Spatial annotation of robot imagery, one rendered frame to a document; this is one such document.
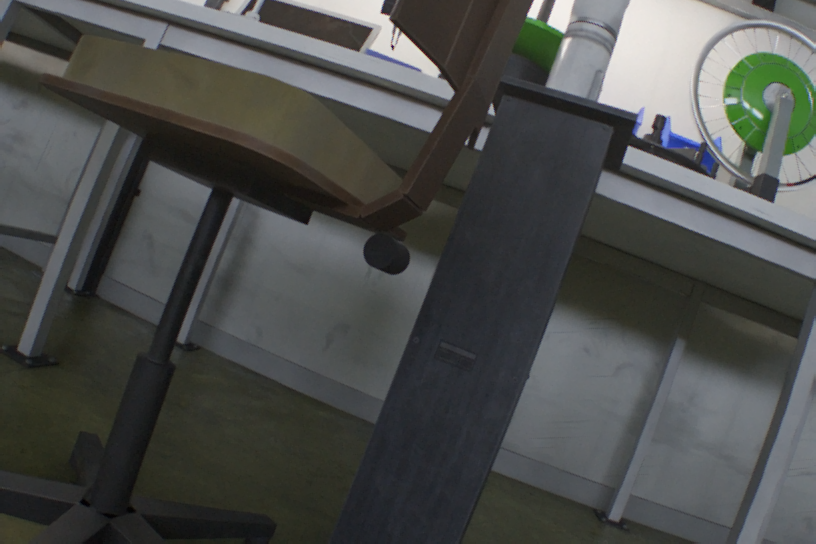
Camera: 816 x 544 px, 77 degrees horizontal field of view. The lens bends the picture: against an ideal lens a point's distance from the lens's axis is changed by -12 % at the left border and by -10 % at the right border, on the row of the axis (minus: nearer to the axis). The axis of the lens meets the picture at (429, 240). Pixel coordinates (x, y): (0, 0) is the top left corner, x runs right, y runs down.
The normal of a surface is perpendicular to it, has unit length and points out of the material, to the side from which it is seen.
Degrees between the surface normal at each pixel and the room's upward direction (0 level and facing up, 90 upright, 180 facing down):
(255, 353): 90
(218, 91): 90
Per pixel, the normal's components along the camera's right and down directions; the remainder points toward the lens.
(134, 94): -0.27, -0.20
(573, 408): -0.07, -0.13
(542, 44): -0.24, 0.85
